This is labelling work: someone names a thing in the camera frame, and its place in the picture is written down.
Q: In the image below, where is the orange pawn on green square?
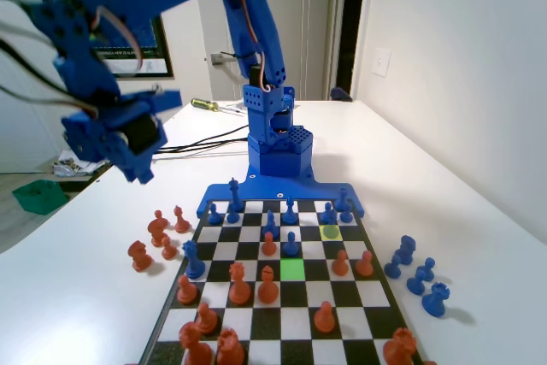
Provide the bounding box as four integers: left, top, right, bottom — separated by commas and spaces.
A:
147, 218, 170, 248

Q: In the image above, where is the blue chess king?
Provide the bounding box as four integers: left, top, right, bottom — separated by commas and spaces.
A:
228, 177, 244, 215

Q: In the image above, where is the blue chess queen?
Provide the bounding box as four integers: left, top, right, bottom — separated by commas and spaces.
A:
182, 239, 207, 281

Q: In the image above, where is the blue chess knight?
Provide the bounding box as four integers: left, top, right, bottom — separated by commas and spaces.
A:
395, 235, 416, 266
262, 209, 281, 241

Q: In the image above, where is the red chess queen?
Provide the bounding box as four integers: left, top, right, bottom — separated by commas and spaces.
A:
228, 261, 252, 306

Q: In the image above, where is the blue chess rook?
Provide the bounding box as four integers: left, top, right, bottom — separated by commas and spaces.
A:
421, 282, 451, 319
334, 186, 350, 212

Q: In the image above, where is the red chess rook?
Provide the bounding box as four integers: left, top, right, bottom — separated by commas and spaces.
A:
382, 327, 418, 365

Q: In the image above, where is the framed map poster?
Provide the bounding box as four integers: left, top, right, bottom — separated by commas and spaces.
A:
0, 0, 175, 80

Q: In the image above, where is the pile of papers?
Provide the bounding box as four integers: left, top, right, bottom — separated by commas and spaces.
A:
53, 149, 112, 178

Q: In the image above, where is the white door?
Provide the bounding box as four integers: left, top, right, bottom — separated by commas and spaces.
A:
191, 0, 338, 103

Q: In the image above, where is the green plastic bin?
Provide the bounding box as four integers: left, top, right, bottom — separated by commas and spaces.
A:
11, 180, 69, 216

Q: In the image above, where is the dark blue chair back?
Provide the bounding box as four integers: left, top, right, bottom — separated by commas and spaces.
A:
329, 86, 354, 103

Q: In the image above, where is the black white chessboard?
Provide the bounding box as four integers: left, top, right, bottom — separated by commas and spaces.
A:
138, 198, 426, 365

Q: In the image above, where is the yellow black handled screwdriver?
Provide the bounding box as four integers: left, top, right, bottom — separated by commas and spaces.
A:
190, 97, 247, 117

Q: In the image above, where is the thin black cable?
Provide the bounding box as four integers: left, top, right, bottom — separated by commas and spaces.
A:
153, 123, 252, 161
157, 137, 250, 161

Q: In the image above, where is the red white servo wire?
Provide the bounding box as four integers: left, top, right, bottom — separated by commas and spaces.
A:
232, 0, 277, 93
91, 5, 145, 74

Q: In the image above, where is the silver door handle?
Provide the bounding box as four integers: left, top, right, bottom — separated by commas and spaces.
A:
210, 52, 257, 67

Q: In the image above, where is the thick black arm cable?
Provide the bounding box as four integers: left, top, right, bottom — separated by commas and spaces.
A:
0, 18, 102, 121

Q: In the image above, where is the white light switch plate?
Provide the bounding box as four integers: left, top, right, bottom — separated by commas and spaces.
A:
370, 47, 392, 79

